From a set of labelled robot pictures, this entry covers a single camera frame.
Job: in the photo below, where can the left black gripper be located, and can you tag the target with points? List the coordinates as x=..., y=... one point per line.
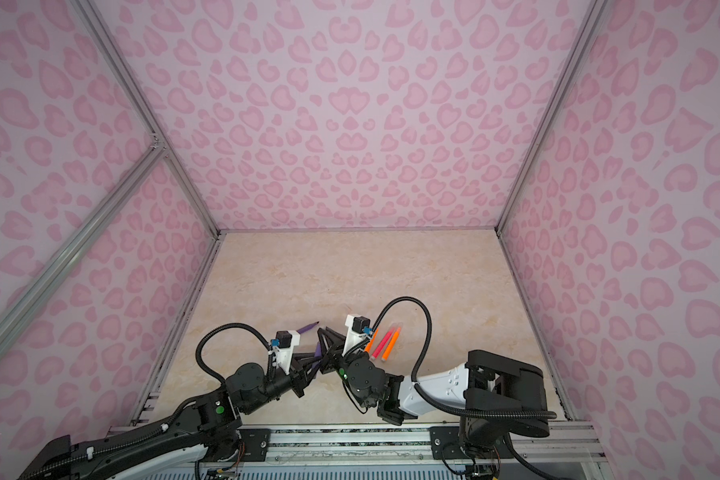
x=298, y=371

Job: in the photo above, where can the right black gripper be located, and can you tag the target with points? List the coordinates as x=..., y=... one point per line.
x=331, y=344

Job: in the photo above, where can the orange marker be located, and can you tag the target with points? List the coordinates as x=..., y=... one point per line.
x=391, y=343
x=369, y=345

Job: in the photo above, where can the pink marker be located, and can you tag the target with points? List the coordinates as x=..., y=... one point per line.
x=381, y=346

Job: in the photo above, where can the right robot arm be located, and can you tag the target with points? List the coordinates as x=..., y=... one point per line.
x=491, y=395

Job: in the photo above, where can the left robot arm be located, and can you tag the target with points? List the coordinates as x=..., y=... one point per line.
x=203, y=427

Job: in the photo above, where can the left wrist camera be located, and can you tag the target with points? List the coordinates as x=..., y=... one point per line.
x=281, y=352

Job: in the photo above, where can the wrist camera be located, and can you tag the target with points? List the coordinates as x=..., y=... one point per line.
x=281, y=352
x=358, y=334

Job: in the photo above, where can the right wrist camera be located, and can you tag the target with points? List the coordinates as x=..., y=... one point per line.
x=358, y=334

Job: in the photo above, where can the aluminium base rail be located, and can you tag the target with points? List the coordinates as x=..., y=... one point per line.
x=413, y=451

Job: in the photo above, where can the diagonal aluminium frame bar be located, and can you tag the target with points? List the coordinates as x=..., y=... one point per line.
x=16, y=318

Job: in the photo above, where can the left corner aluminium post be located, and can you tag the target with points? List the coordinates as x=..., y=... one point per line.
x=106, y=44

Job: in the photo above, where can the corner aluminium post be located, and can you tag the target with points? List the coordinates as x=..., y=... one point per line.
x=596, y=14
x=106, y=44

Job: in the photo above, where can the right corner aluminium post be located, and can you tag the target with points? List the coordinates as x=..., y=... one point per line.
x=596, y=14

